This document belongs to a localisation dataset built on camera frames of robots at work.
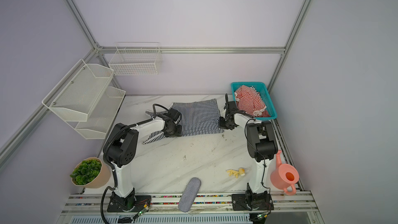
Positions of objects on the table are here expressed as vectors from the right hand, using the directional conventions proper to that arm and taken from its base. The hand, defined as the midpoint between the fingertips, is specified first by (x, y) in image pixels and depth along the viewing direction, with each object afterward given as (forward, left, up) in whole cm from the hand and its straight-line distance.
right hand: (218, 125), depth 101 cm
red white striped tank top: (+18, -24, +4) cm, 30 cm away
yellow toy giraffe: (-30, -10, 0) cm, 32 cm away
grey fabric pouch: (-41, +18, +1) cm, 44 cm away
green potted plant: (-32, +65, +10) cm, 73 cm away
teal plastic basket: (+28, -35, +5) cm, 45 cm away
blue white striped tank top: (-5, +18, +15) cm, 24 cm away
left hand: (-7, +27, -1) cm, 28 cm away
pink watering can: (-36, -28, +9) cm, 46 cm away
